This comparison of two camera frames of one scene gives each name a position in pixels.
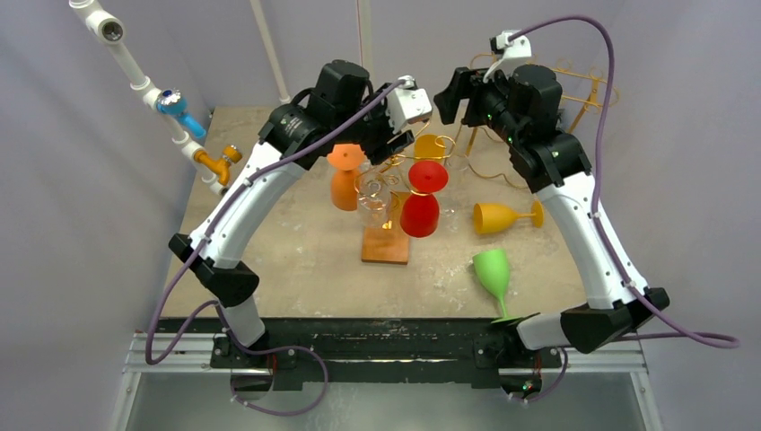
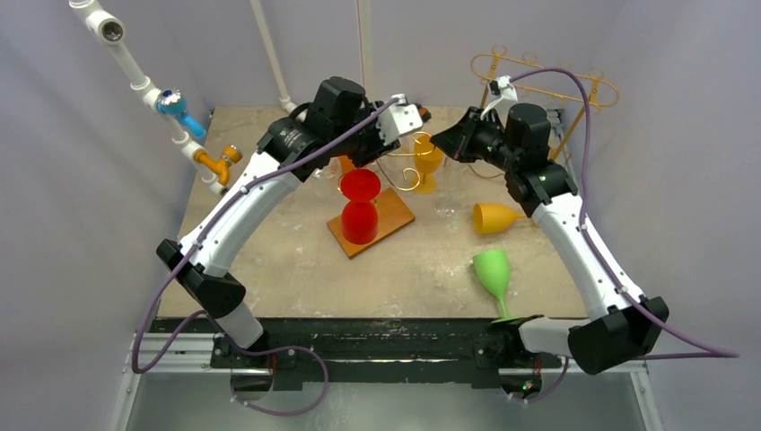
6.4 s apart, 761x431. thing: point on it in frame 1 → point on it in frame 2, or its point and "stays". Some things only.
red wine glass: x=420 y=210 → x=360 y=214
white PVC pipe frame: x=109 y=31 stays
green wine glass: x=494 y=268 stays
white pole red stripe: x=364 y=35 stays
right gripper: x=462 y=87 → x=458 y=138
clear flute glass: x=448 y=200 stays
